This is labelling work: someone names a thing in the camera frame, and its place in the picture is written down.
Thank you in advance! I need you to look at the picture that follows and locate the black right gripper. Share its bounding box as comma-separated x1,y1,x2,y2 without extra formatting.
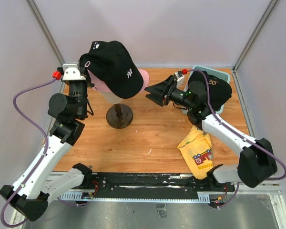
144,75,194,110

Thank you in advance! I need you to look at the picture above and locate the pink sport baseball cap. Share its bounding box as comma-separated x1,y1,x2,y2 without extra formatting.
88,69,149,98

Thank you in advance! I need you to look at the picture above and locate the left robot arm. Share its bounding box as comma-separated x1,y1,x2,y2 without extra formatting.
0,62,94,227

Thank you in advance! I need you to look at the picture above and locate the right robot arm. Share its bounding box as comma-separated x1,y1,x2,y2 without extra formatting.
145,75,277,191

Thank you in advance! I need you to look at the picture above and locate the cream mannequin head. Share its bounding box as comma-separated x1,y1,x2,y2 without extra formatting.
100,92,123,104

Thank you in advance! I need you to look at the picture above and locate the black gold-logo baseball cap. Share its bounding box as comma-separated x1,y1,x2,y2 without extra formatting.
187,71,232,111

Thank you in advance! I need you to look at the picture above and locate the light teal plastic bin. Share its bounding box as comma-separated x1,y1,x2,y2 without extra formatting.
184,65,232,115

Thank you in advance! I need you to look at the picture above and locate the yellow printed cloth hat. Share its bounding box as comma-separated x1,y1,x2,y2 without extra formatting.
177,126,213,180

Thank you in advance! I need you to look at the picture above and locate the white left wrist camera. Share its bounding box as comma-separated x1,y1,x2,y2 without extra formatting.
52,62,86,81

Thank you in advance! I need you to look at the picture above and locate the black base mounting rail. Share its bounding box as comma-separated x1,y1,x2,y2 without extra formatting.
72,172,235,193

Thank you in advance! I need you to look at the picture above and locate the white cable duct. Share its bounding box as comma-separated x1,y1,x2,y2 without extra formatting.
59,189,210,204

